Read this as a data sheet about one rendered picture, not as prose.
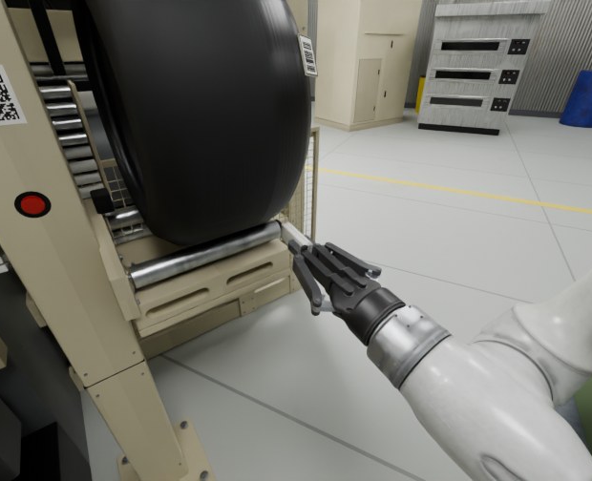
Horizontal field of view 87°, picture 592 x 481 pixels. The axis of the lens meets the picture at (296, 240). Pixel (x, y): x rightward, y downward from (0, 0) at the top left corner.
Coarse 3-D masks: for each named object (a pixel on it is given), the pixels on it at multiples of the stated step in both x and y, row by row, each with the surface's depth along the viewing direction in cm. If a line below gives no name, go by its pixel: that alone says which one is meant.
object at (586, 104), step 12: (588, 72) 546; (576, 84) 569; (588, 84) 548; (576, 96) 568; (588, 96) 553; (564, 108) 597; (576, 108) 570; (588, 108) 559; (564, 120) 592; (576, 120) 576; (588, 120) 567
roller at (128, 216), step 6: (120, 210) 80; (126, 210) 80; (132, 210) 81; (108, 216) 78; (114, 216) 78; (120, 216) 79; (126, 216) 80; (132, 216) 80; (138, 216) 81; (114, 222) 78; (120, 222) 79; (126, 222) 80; (132, 222) 81; (114, 228) 80
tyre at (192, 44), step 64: (128, 0) 37; (192, 0) 39; (256, 0) 44; (128, 64) 39; (192, 64) 39; (256, 64) 44; (128, 128) 82; (192, 128) 42; (256, 128) 47; (192, 192) 47; (256, 192) 54
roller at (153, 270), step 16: (272, 224) 74; (224, 240) 68; (240, 240) 69; (256, 240) 71; (176, 256) 63; (192, 256) 64; (208, 256) 66; (224, 256) 68; (128, 272) 58; (144, 272) 59; (160, 272) 61; (176, 272) 63
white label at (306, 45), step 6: (300, 36) 48; (306, 36) 50; (300, 42) 48; (306, 42) 50; (300, 48) 48; (306, 48) 50; (312, 48) 51; (306, 54) 49; (312, 54) 51; (306, 60) 49; (312, 60) 51; (306, 66) 49; (312, 66) 51; (306, 72) 49; (312, 72) 51
